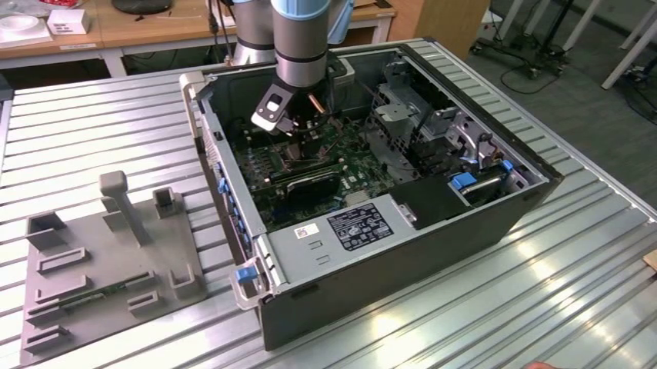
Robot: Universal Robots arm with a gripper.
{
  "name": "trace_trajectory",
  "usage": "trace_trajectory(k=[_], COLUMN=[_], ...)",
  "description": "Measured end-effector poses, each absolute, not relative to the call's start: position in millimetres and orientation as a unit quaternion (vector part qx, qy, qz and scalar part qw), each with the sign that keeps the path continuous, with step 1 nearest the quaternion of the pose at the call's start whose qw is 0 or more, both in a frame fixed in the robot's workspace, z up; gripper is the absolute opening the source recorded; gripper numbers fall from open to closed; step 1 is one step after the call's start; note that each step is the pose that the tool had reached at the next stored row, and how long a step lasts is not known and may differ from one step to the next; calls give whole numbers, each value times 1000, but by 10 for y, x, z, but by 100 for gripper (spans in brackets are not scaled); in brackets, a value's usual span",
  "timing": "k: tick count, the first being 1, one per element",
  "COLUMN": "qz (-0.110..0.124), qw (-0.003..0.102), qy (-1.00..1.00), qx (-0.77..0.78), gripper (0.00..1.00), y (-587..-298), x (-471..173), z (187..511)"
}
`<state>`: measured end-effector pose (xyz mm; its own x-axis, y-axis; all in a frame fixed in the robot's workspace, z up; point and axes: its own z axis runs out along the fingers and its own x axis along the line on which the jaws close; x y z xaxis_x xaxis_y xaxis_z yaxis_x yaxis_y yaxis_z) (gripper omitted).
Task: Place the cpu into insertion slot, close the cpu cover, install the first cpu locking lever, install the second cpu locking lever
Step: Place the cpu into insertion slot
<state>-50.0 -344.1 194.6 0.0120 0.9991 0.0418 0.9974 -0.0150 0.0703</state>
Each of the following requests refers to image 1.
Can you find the red packet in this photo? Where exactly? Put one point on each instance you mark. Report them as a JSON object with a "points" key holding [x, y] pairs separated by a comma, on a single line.
{"points": [[58, 2]]}

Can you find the wooden cabinet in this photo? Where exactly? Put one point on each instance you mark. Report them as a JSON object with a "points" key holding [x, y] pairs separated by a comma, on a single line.
{"points": [[446, 23]]}

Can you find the green RAM stick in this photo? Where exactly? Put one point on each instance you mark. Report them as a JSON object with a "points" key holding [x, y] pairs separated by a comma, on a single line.
{"points": [[92, 296], [303, 171]]}

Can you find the CPU socket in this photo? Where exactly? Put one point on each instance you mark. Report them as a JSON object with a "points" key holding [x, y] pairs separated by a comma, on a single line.
{"points": [[312, 159]]}

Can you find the grey power supply unit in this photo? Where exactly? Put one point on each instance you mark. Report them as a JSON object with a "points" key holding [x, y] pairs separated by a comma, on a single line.
{"points": [[312, 257]]}

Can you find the green motherboard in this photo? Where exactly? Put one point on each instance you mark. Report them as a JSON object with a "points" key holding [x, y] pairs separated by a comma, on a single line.
{"points": [[368, 165]]}

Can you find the black graphics card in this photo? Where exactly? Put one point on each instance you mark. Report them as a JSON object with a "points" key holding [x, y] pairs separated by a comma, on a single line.
{"points": [[312, 188]]}

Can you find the brown cardboard box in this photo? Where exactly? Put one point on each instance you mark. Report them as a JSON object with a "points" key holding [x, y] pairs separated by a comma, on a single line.
{"points": [[368, 4]]}

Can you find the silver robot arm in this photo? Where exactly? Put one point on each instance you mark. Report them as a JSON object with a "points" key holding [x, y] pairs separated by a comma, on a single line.
{"points": [[300, 46]]}

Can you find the blue slot retainer clip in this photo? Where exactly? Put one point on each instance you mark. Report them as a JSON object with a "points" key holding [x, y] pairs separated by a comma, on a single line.
{"points": [[239, 223], [221, 186]]}

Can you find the black open PC case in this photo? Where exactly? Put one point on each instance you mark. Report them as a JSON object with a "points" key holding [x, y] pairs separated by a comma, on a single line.
{"points": [[389, 292]]}

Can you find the black wheeled stand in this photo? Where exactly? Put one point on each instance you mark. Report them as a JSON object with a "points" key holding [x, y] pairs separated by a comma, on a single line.
{"points": [[534, 71]]}

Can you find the white cardboard box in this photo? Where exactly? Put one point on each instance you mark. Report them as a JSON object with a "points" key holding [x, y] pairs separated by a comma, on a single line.
{"points": [[69, 21]]}

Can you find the wooden block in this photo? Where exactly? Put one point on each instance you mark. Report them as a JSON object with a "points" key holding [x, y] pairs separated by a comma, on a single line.
{"points": [[650, 263]]}

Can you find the grey parts rack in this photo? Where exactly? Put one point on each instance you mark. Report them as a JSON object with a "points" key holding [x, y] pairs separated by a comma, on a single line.
{"points": [[102, 269]]}

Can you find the white plastic tray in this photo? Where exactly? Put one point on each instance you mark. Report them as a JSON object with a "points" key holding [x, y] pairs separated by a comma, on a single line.
{"points": [[20, 27]]}

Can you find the blue plastic latch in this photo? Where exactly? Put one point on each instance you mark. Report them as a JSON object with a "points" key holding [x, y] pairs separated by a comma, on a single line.
{"points": [[462, 180]]}

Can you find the small blue clip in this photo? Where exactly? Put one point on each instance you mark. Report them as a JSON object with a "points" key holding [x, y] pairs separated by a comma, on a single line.
{"points": [[506, 167]]}

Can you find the grey metal drive cage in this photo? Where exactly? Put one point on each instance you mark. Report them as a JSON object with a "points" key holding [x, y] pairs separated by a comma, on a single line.
{"points": [[395, 115]]}

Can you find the black round base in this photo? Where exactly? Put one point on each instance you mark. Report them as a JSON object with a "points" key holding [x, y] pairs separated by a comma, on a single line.
{"points": [[140, 4]]}

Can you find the wooden desk white frame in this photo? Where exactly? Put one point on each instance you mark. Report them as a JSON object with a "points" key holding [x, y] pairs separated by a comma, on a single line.
{"points": [[164, 27], [72, 40]]}

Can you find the silver CPU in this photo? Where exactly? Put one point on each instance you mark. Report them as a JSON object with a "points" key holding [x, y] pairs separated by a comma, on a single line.
{"points": [[295, 152]]}

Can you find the white table frame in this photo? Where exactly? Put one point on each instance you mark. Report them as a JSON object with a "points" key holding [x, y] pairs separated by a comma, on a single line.
{"points": [[630, 57]]}

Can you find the black plastic shroud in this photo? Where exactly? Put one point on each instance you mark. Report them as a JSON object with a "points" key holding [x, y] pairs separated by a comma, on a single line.
{"points": [[426, 203]]}

